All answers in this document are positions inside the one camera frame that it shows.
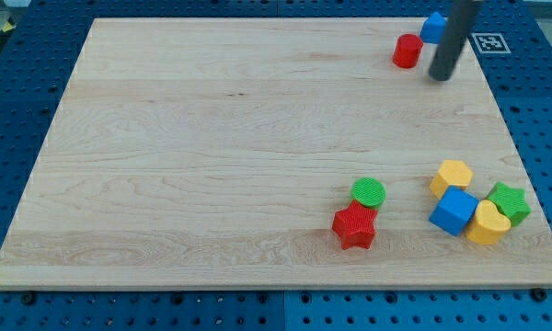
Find blue triangle block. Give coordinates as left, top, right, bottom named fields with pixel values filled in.
left=420, top=12, right=447, bottom=44

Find wooden board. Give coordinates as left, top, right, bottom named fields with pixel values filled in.
left=0, top=18, right=552, bottom=291

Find green cylinder block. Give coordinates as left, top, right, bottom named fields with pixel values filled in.
left=351, top=177, right=386, bottom=209

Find red star block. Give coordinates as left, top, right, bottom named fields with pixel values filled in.
left=332, top=200, right=378, bottom=250

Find yellow hexagon block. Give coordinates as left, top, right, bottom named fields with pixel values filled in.
left=430, top=160, right=474, bottom=200

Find red cylinder block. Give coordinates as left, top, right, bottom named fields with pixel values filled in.
left=392, top=34, right=424, bottom=69

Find blue cube block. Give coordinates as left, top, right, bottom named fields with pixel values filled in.
left=429, top=186, right=479, bottom=236

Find yellow heart block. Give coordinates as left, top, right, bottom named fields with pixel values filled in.
left=465, top=200, right=512, bottom=245

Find green star block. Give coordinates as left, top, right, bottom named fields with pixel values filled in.
left=486, top=182, right=532, bottom=227

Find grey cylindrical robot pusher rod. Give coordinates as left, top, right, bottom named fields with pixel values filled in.
left=428, top=0, right=483, bottom=82

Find white fiducial marker tag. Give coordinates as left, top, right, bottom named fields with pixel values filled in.
left=471, top=32, right=511, bottom=54

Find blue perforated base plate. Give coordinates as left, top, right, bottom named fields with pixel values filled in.
left=0, top=1, right=552, bottom=330

